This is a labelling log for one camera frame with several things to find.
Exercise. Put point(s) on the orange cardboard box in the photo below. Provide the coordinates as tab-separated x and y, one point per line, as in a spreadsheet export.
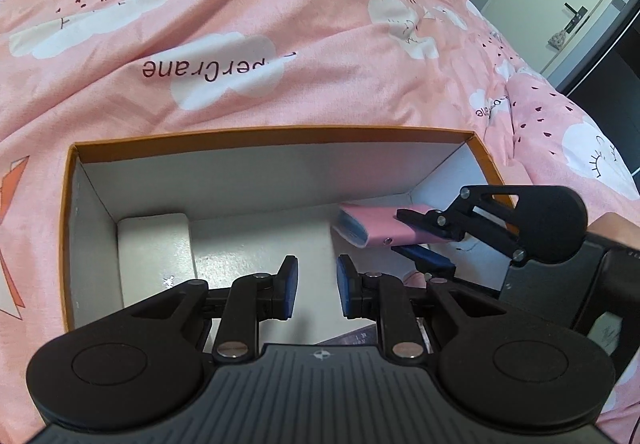
250	184

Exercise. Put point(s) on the person's right forearm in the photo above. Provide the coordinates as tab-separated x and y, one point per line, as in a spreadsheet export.
615	229

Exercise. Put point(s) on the purple box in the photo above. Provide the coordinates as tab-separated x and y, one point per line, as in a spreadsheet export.
350	337

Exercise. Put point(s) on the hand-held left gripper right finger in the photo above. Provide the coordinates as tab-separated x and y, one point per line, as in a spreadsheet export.
345	286

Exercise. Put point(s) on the small hanging pouch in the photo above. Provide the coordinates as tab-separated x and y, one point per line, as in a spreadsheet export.
556	39

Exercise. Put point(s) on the dark wardrobe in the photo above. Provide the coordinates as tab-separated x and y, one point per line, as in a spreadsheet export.
610	89

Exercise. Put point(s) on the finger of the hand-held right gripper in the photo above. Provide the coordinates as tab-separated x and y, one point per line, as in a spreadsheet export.
425	259
425	219

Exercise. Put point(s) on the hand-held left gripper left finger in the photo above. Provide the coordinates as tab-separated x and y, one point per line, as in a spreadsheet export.
290	286

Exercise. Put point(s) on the pink rectangular case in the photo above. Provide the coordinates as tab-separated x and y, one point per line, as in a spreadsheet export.
380	224

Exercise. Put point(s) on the pink printed blanket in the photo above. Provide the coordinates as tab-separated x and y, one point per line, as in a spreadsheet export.
275	24

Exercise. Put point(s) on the white box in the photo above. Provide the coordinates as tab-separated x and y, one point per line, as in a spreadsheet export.
155	254

